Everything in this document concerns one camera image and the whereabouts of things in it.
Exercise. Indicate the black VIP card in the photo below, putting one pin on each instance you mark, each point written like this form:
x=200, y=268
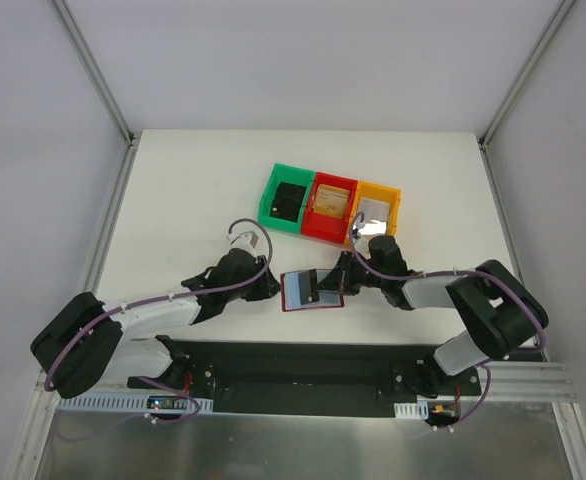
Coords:
x=287, y=201

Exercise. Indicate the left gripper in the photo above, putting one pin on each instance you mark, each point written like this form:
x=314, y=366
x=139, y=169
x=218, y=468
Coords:
x=261, y=282

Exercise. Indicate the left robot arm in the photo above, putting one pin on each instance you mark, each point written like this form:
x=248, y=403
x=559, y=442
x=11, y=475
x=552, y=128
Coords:
x=146, y=357

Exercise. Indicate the yellow plastic bin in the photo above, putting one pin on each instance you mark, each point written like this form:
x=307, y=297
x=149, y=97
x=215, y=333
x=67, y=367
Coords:
x=392, y=196

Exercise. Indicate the red leather card holder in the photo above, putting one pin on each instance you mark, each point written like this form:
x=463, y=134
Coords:
x=328, y=299

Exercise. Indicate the green plastic bin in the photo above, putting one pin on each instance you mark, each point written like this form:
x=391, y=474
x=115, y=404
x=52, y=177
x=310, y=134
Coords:
x=284, y=173

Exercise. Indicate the aluminium table rail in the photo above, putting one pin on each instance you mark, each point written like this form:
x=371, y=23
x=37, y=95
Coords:
x=104, y=240
x=558, y=393

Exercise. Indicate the left white cable duct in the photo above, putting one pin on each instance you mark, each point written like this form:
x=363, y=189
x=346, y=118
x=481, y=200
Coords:
x=128, y=403

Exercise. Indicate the white cable duct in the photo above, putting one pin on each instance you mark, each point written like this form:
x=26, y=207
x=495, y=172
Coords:
x=418, y=410
x=128, y=403

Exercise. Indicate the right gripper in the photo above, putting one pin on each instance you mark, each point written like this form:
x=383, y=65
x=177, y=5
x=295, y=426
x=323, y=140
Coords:
x=341, y=279

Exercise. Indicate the right white cable duct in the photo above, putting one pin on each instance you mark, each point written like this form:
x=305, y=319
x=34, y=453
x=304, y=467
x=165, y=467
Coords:
x=418, y=410

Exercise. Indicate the right aluminium frame post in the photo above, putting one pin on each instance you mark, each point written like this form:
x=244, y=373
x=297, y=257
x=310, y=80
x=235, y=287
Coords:
x=551, y=29

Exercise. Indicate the left aluminium frame post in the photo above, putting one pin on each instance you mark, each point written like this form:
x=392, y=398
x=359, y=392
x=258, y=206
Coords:
x=91, y=68

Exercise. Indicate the silver VIP card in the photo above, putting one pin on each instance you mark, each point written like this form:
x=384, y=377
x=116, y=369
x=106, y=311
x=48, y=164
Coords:
x=375, y=214

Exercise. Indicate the aluminium frame post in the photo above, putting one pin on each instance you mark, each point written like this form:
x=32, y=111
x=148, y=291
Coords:
x=91, y=68
x=551, y=29

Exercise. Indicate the red plastic bin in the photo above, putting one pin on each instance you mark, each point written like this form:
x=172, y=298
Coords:
x=321, y=227

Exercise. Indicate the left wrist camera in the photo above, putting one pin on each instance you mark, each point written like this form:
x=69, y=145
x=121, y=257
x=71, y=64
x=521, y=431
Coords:
x=246, y=241

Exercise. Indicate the gold VIP card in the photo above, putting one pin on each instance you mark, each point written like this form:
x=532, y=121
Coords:
x=330, y=201

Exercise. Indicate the left aluminium table rail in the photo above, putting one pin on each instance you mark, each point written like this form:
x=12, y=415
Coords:
x=104, y=240

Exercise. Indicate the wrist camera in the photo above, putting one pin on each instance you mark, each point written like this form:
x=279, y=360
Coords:
x=246, y=241
x=358, y=235

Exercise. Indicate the right aluminium table rail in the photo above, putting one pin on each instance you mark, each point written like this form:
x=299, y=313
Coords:
x=558, y=393

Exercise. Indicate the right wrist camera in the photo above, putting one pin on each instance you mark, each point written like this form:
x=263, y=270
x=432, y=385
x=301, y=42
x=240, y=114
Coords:
x=358, y=235

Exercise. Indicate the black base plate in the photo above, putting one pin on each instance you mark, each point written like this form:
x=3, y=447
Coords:
x=335, y=380

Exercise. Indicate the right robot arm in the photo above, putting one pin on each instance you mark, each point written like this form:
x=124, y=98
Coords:
x=499, y=314

